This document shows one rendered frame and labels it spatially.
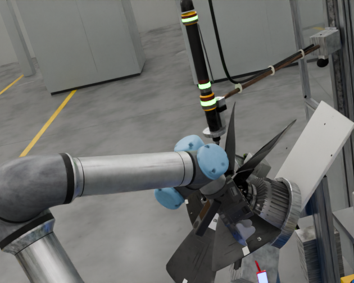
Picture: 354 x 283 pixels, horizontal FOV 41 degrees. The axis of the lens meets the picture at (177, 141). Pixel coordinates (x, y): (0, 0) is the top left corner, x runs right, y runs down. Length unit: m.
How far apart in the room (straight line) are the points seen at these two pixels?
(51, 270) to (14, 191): 0.18
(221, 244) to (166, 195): 0.38
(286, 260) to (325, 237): 1.38
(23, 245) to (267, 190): 0.92
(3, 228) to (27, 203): 0.11
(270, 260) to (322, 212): 0.29
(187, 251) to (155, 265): 1.76
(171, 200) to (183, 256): 0.61
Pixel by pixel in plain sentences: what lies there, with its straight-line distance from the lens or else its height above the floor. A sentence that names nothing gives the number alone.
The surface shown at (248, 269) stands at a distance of 1.57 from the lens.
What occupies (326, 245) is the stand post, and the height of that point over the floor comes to 0.87.
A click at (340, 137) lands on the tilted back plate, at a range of 1.61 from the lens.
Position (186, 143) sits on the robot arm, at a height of 1.55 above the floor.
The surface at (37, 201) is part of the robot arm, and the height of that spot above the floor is 1.65.
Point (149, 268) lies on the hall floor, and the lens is 3.42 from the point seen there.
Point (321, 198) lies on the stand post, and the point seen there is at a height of 1.07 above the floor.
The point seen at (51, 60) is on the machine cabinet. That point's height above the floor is 0.63.
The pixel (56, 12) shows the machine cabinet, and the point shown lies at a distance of 8.76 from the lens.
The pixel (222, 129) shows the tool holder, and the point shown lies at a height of 1.47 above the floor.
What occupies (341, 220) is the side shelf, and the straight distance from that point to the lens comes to 2.00.
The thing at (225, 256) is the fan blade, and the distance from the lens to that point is 1.39.
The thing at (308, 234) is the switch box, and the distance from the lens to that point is 1.98.
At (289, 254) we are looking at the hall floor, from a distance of 3.26.
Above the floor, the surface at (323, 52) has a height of 1.52.
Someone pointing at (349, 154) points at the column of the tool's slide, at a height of 1.04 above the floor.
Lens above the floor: 2.00
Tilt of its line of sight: 22 degrees down
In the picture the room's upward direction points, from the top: 14 degrees counter-clockwise
